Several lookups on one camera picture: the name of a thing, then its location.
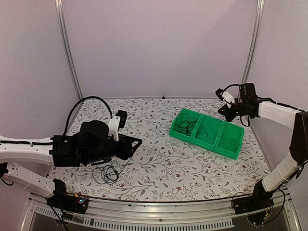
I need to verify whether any left aluminium frame post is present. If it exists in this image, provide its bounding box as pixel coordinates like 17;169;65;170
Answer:
54;0;83;100

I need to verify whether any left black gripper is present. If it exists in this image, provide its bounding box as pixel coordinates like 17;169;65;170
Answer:
84;135;142;166

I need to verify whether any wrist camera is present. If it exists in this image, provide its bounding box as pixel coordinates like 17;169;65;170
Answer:
108;110;128;141
215;89;236;108

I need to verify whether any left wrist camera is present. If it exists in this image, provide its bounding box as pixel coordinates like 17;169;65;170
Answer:
108;110;128;141

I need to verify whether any front aluminium rail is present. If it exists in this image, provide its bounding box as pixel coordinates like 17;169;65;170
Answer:
20;186;303;231

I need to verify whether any right aluminium frame post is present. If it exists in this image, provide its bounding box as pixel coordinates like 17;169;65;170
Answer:
241;0;264;84

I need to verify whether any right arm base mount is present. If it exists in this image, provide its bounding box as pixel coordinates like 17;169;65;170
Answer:
231;180;274;226

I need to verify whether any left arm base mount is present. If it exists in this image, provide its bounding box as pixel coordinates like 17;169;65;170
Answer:
46;179;89;214

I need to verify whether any left camera cable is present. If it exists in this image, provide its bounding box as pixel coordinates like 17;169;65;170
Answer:
64;95;114;137

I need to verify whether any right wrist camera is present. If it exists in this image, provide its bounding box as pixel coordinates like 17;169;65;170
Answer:
215;89;236;108

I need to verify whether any thin black wire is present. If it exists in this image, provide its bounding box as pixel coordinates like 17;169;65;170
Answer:
174;113;197;137

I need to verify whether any green bin right compartment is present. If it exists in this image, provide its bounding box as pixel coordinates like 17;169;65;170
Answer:
214;122;244;159

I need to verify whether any wire pile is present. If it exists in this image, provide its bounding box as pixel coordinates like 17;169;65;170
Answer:
91;141;139;185

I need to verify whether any aluminium frame post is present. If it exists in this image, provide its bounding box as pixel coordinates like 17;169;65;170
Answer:
241;0;264;84
54;0;83;100

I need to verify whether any green bin compartment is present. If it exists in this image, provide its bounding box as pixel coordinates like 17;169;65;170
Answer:
169;108;204;143
214;122;244;159

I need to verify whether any green bin left compartment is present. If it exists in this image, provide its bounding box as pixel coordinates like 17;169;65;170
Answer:
169;108;204;143

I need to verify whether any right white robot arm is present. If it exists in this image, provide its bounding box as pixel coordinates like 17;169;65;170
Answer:
216;83;308;210

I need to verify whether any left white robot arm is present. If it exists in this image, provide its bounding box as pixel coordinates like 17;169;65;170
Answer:
0;120;142;209

